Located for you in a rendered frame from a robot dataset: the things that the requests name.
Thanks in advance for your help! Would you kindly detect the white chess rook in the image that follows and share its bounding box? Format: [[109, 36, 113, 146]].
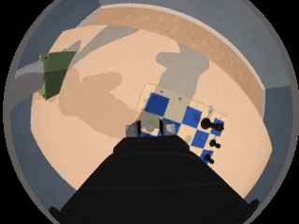
[[145, 119, 156, 133]]

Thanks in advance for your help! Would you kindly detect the black pawn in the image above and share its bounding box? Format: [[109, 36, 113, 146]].
[[209, 139, 221, 148], [204, 154, 214, 164]]

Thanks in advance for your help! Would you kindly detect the blue and cream chessboard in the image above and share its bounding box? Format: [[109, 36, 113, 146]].
[[133, 83, 229, 161]]

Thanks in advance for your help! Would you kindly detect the black chess king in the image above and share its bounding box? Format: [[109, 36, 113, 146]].
[[201, 118, 224, 132]]

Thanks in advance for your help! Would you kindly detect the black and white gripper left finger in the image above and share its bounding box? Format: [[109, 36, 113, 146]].
[[125, 120, 141, 137]]

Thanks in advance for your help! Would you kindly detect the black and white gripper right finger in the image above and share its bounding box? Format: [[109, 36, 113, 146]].
[[160, 119, 175, 135]]

